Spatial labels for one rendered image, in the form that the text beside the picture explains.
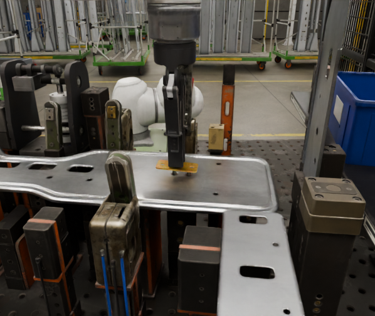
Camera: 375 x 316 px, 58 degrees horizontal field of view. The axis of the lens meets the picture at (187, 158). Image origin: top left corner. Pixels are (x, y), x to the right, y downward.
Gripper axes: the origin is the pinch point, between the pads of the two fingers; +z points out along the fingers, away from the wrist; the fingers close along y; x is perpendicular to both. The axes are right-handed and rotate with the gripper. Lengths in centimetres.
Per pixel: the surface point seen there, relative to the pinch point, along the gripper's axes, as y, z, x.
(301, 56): -721, 77, 158
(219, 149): -11.0, 4.5, 8.3
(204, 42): -699, 47, -50
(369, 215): 15.2, 3.4, 32.0
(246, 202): 9.0, 6.0, 13.9
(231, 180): 1.3, 6.0, 11.2
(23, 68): -17.8, -11.8, -40.7
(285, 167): -70, 36, 34
